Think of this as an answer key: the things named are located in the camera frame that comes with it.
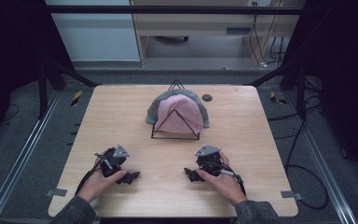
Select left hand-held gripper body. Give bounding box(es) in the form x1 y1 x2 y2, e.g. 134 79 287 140
94 143 131 178

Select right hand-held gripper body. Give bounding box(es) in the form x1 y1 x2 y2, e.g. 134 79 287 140
194 144 236 177

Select black wire rack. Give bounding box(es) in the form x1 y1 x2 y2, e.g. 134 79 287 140
150 78 200 141

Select pink beanie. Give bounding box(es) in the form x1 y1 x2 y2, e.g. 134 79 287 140
154 93 204 135

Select grey beanie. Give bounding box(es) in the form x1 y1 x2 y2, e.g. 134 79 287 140
145 88 211 130

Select person's left hand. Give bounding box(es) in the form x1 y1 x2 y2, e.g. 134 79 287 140
76 155 129 203

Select person's right hand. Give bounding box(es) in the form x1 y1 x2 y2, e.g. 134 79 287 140
197 151 248 207

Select yellow black tape strip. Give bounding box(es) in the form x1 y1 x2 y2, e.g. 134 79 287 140
71 90 84 107

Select white cabinet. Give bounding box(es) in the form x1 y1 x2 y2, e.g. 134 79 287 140
45 0 142 63

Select black curtain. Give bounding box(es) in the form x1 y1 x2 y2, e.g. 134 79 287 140
281 0 358 188
0 0 76 150

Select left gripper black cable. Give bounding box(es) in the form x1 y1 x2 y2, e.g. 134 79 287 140
74 152 108 195

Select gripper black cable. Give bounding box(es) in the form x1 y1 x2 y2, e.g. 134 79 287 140
227 169 247 197
74 152 108 195

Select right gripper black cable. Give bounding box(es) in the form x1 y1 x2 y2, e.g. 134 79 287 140
227 169 247 197

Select grey metal bracket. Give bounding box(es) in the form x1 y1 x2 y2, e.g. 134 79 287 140
45 188 68 198
280 190 305 201

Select yellow-handled tool right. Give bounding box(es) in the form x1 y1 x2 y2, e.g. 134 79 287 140
269 91 287 105

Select black floor cable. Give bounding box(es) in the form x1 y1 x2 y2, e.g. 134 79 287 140
267 102 330 210

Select aluminium rail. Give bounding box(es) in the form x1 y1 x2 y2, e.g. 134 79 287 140
0 90 62 224
283 91 358 224

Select black frame strut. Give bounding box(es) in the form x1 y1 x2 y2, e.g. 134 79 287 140
38 60 99 119
248 63 307 120

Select hanging cables under desk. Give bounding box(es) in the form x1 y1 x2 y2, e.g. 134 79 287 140
250 1 285 67

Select black horizontal frame bar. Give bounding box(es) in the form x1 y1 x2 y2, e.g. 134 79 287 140
45 5 304 15

